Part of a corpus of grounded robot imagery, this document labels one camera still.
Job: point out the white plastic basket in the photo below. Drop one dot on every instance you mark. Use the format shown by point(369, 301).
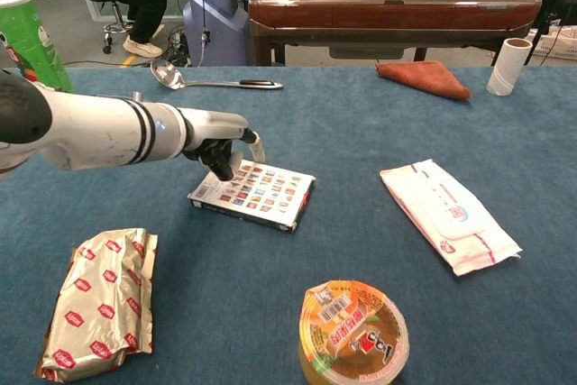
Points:
point(559, 44)

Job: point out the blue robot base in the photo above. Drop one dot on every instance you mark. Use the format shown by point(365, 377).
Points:
point(221, 11)

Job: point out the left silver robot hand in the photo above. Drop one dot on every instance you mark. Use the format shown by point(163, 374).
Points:
point(216, 132)

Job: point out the blue felt table cover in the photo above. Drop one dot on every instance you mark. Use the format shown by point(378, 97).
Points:
point(338, 132)

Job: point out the gold foil snack package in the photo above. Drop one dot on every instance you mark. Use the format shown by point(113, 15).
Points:
point(99, 304)

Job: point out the black swivel stool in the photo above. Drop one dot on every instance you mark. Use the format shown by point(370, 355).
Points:
point(115, 20)

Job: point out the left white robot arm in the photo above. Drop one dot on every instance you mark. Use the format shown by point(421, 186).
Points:
point(90, 132)

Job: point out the orange folded cloth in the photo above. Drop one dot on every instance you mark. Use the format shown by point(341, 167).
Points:
point(424, 78)

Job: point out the steel soup ladle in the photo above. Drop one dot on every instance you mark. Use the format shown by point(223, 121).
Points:
point(167, 74)

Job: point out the green chip can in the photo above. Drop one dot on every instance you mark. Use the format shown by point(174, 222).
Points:
point(31, 38)

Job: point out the brown mahjong table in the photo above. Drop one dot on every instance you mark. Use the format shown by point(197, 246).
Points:
point(383, 15)

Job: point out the orange jelly cup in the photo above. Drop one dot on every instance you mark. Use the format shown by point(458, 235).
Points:
point(351, 335)

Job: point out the cardboard paper tube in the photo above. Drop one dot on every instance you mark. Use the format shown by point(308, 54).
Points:
point(507, 69)

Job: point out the white wet wipes pack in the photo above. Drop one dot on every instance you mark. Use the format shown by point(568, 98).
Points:
point(446, 213)

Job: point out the small white printed box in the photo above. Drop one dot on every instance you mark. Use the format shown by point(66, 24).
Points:
point(266, 195)

